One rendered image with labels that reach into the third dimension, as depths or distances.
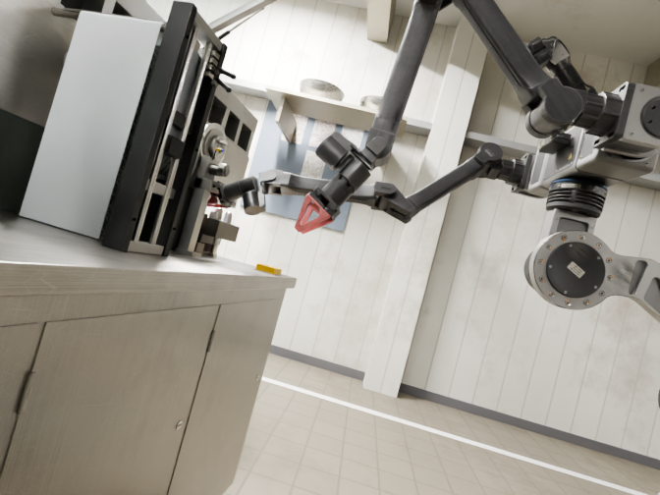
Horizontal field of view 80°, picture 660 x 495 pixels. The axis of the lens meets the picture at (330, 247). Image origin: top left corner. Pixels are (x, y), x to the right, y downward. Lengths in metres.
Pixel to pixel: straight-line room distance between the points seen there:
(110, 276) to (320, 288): 3.27
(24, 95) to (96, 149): 0.27
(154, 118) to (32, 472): 0.65
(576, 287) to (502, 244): 2.90
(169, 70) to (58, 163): 0.38
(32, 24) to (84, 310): 0.83
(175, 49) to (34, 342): 0.62
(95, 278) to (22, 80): 0.77
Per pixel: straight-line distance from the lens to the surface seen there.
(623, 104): 1.05
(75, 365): 0.73
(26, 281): 0.57
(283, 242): 3.91
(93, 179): 1.10
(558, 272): 1.14
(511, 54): 1.03
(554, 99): 0.98
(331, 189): 0.88
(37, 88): 1.34
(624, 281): 1.22
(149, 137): 0.93
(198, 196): 1.28
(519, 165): 1.48
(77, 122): 1.17
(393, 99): 0.94
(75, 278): 0.62
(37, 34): 1.34
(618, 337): 4.48
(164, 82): 0.96
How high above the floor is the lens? 0.99
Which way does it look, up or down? 2 degrees up
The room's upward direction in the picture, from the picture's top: 15 degrees clockwise
